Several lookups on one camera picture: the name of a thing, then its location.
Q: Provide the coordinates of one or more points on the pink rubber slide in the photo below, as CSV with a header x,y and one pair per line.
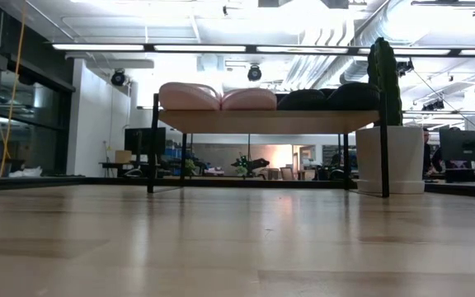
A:
x,y
188,97
247,100

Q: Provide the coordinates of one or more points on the black rubber slide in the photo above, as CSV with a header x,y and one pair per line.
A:
x,y
355,99
303,101

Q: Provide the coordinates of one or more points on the green plant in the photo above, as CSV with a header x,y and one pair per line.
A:
x,y
190,167

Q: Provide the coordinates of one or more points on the round black ceiling device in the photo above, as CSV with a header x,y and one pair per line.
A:
x,y
118,77
254,73

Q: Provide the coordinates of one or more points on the black computer monitor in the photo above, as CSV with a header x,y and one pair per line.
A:
x,y
464,144
138,140

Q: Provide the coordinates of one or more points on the cardboard box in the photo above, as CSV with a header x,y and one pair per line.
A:
x,y
123,156

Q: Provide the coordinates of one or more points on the green cactus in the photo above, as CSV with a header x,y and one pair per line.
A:
x,y
386,82

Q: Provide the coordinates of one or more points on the white plant pot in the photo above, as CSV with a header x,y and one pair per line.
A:
x,y
402,156

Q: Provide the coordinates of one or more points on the ceiling light bar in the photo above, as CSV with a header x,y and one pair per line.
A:
x,y
97,47

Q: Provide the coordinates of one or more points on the person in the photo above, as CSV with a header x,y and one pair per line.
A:
x,y
427,152

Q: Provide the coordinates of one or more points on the white cloth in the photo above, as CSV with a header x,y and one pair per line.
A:
x,y
25,171

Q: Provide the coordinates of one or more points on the wooden shelf black frame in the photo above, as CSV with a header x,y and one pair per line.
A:
x,y
270,121

